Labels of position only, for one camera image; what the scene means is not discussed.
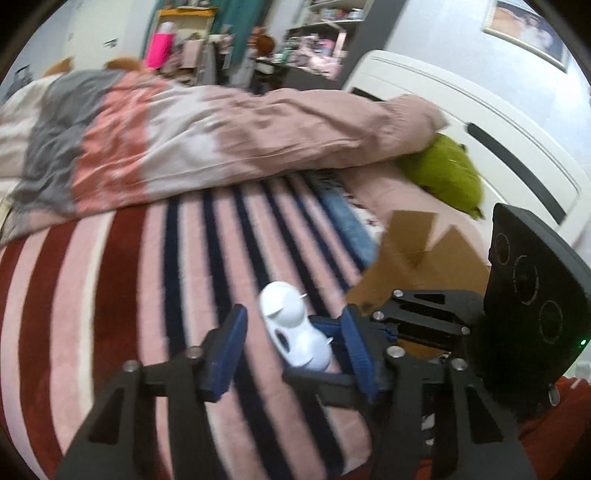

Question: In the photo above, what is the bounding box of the green plush toy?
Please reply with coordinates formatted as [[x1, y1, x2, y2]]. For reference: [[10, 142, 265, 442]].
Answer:
[[396, 133, 484, 220]]

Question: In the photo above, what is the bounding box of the yellow wooden shelf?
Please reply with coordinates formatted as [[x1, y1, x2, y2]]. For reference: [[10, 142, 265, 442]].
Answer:
[[143, 1, 217, 86]]

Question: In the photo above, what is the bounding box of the pink pillow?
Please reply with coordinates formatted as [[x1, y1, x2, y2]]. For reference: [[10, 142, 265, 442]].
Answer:
[[338, 161, 488, 263]]

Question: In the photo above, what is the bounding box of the framed wall picture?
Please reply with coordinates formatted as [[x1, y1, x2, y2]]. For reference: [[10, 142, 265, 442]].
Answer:
[[483, 1, 570, 72]]

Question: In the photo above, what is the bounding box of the white bed headboard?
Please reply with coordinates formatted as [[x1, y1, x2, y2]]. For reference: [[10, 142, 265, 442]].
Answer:
[[344, 50, 590, 245]]

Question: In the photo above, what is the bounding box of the pink patchwork duvet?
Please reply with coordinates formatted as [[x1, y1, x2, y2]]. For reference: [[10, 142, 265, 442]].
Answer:
[[1, 70, 447, 242]]

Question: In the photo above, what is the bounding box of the teal curtain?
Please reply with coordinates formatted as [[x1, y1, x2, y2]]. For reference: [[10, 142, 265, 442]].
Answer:
[[211, 0, 273, 65]]

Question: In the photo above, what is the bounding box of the pink gift bag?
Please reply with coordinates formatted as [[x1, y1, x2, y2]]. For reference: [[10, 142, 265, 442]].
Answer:
[[144, 33, 175, 69]]

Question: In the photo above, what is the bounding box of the brown cardboard box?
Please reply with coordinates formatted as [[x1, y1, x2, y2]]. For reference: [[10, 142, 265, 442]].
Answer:
[[346, 211, 489, 360]]

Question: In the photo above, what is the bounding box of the striped fleece blanket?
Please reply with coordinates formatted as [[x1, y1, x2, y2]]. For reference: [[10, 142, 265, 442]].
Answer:
[[1, 172, 377, 479]]

